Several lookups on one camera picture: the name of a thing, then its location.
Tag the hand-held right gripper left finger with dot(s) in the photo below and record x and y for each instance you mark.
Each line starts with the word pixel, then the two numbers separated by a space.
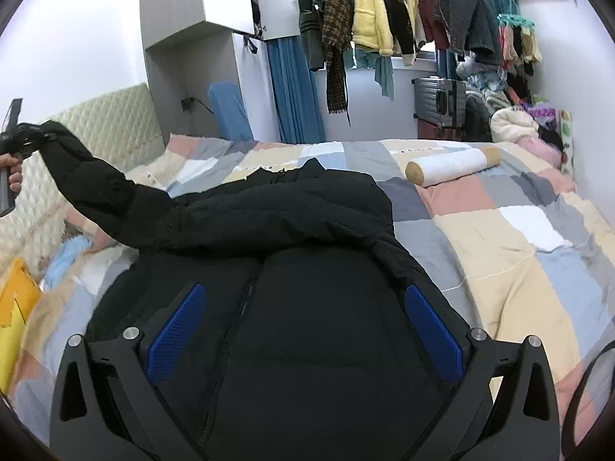
pixel 175 332

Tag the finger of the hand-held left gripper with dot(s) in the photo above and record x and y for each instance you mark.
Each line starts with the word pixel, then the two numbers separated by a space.
pixel 19 148
pixel 30 129

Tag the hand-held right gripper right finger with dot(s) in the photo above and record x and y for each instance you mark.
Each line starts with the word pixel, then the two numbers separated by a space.
pixel 435 338

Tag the black padded jacket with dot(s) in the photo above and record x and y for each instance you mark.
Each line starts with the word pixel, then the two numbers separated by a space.
pixel 307 211

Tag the pile of mixed clothes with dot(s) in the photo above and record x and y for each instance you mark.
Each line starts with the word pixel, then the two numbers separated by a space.
pixel 511 122

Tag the row of hanging clothes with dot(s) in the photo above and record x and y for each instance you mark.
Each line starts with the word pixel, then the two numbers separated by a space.
pixel 370 14

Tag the person's left hand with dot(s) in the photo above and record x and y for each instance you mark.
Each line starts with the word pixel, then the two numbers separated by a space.
pixel 16 177

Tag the cream quilted headboard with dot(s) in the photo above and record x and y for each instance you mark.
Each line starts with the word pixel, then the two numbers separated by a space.
pixel 110 120

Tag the light blue cloth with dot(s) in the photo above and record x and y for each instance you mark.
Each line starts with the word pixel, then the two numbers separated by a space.
pixel 65 261

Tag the yellow pillow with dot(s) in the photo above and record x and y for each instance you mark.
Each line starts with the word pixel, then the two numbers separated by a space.
pixel 17 293

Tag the patchwork bed blanket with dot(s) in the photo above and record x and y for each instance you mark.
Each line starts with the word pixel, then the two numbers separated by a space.
pixel 504 259

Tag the white bolster pillow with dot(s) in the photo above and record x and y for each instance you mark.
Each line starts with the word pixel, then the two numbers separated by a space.
pixel 451 163

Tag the blue folded board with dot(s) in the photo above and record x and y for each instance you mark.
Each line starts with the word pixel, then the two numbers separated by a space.
pixel 230 110

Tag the dark red suitcase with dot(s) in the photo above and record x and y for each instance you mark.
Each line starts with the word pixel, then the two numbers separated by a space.
pixel 439 133

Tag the green patterned pillow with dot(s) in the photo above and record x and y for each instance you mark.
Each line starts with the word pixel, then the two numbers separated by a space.
pixel 567 141

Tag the silver suitcase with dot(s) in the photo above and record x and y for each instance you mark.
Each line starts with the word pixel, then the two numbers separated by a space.
pixel 439 101

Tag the blue curtain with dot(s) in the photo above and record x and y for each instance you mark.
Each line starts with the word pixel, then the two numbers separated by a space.
pixel 293 96

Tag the bundle of teal hangers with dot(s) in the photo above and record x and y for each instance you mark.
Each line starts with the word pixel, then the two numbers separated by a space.
pixel 514 21

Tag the black wall fixture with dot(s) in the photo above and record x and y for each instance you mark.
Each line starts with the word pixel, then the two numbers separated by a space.
pixel 192 103

